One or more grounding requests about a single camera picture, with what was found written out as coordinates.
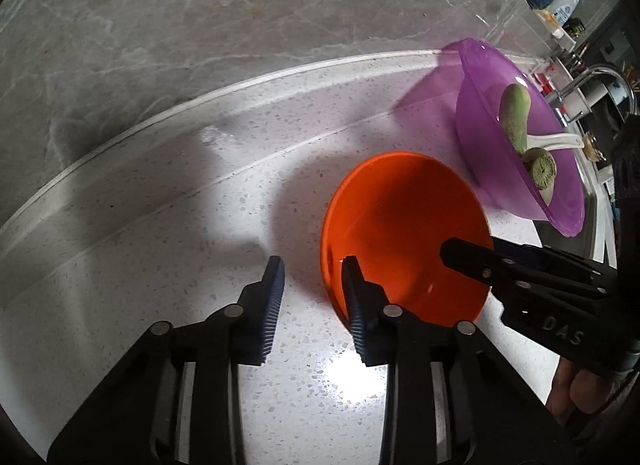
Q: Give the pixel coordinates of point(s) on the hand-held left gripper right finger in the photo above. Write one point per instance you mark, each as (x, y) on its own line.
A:
(355, 315)

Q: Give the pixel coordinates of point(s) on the person's right hand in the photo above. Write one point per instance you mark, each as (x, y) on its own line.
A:
(575, 387)

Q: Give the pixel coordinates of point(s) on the purple plastic bowl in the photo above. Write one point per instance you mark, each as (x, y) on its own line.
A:
(480, 110)

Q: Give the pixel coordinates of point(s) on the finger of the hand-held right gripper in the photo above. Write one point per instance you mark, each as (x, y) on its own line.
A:
(550, 254)
(475, 260)

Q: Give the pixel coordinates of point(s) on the orange bowl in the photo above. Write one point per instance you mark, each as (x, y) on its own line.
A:
(400, 225)

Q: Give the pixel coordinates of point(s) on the white cup with blue print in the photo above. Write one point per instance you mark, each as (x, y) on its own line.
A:
(620, 92)

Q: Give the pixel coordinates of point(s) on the long green radish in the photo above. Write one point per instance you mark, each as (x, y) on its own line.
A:
(515, 115)

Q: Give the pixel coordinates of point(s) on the small dark jar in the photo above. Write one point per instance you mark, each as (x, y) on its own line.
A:
(575, 27)

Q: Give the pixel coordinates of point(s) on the chrome faucet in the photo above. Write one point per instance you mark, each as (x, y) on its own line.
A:
(590, 72)

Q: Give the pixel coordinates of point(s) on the cut green radish piece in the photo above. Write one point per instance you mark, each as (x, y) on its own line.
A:
(541, 169)

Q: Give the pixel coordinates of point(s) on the white spoon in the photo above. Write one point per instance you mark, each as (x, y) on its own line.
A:
(560, 141)

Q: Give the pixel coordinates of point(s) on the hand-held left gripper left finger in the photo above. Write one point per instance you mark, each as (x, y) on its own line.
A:
(272, 310)

